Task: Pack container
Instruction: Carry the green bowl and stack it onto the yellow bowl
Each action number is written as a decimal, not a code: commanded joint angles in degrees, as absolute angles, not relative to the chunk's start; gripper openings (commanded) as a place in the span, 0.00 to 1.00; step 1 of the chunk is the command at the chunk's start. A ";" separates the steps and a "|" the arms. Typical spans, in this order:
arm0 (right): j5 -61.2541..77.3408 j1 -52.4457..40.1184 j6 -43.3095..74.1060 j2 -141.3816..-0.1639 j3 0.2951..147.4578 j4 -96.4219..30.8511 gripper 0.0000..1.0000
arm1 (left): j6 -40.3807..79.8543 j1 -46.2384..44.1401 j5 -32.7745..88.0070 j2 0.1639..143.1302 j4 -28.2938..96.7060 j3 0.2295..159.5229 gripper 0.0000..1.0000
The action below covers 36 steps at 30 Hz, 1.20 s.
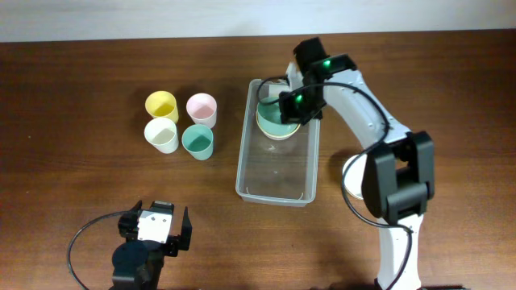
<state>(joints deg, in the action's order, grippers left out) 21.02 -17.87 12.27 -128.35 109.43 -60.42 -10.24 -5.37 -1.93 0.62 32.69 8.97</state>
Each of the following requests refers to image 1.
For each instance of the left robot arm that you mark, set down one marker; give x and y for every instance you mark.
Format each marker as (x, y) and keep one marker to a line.
(138, 262)

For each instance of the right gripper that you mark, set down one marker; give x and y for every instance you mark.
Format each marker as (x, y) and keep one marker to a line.
(289, 115)

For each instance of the teal plastic bowl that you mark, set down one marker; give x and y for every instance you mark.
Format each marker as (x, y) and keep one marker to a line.
(269, 109)

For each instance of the white label on container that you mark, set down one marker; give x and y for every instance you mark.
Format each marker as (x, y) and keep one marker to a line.
(274, 89)

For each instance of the white plastic cup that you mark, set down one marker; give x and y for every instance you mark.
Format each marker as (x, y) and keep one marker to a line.
(162, 134)

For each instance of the yellow plastic cup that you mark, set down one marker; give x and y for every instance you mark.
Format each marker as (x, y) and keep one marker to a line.
(162, 104)

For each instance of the pink plastic cup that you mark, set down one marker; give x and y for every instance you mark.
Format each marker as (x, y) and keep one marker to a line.
(202, 108)

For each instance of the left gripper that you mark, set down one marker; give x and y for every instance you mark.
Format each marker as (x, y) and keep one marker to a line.
(174, 242)

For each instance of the teal plastic cup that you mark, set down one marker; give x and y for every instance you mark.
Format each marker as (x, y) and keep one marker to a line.
(198, 140)

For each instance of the clear plastic storage container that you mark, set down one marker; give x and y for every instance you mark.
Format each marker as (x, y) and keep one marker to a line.
(276, 172)

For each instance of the white plastic bowl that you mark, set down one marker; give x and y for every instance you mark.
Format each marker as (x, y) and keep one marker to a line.
(354, 176)

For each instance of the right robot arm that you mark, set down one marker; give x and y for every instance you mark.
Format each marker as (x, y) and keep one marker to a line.
(396, 168)

